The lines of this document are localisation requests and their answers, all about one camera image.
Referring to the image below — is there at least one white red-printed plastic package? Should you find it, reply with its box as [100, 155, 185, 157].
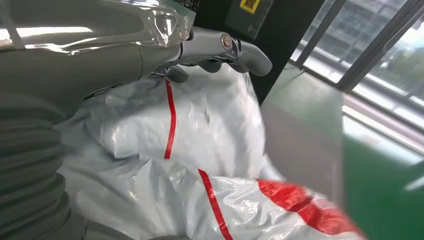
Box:
[54, 62, 369, 240]

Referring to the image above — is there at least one green conveyor belt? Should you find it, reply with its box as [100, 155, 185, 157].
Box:
[342, 135, 424, 240]

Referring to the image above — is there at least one black yellow column label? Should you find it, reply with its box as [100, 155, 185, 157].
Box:
[224, 0, 275, 40]

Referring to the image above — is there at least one black scanner column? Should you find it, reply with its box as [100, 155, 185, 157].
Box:
[193, 0, 328, 106]

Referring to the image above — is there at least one dark window frame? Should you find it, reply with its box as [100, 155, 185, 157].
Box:
[289, 0, 424, 102]

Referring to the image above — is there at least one aluminium conveyor frame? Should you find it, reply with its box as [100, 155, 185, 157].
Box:
[340, 93, 424, 167]

